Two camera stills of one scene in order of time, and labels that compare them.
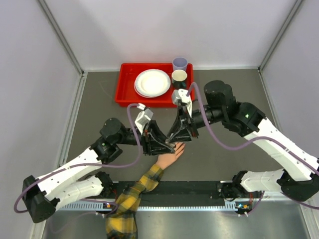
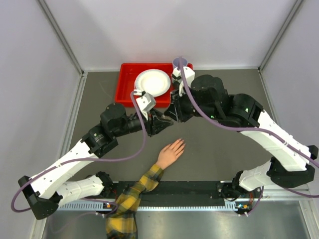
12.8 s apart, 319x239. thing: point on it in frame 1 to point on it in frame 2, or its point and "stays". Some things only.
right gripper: [179, 133] to [171, 111]
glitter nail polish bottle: [171, 145] to [167, 118]
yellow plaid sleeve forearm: [121, 223] stays
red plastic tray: [125, 94] stays
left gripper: [151, 136] to [154, 124]
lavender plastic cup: [179, 63] stays
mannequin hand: [164, 160] stays
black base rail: [176, 190] stays
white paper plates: [152, 83] stays
